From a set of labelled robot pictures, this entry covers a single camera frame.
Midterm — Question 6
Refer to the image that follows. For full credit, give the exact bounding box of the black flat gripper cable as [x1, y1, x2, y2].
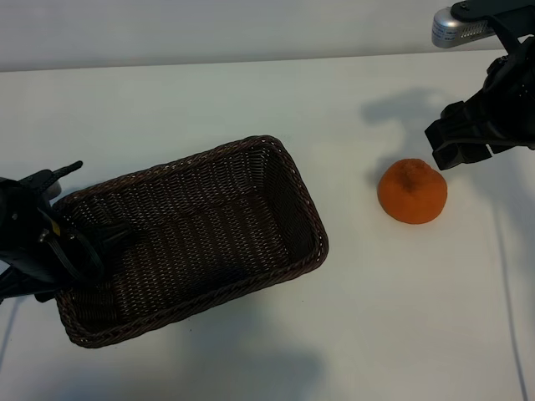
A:
[39, 225, 105, 290]

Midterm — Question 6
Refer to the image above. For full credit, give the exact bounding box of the orange fruit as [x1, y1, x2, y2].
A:
[377, 158, 450, 226]

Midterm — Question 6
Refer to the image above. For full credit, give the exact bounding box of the dark brown wicker basket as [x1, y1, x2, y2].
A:
[53, 134, 330, 348]

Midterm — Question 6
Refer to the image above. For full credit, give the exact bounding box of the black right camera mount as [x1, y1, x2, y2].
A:
[453, 0, 530, 55]

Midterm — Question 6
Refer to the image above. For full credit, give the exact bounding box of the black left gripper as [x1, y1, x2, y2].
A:
[0, 175, 141, 304]

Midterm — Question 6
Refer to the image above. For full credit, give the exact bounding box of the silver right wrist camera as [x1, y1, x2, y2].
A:
[431, 8, 494, 48]

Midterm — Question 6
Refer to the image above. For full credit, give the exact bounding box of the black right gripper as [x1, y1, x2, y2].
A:
[424, 37, 535, 170]

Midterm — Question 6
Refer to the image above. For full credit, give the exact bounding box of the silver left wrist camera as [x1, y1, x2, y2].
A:
[41, 178, 64, 201]

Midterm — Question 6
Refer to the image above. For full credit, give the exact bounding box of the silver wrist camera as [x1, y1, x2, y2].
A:
[431, 8, 494, 48]
[41, 178, 64, 201]

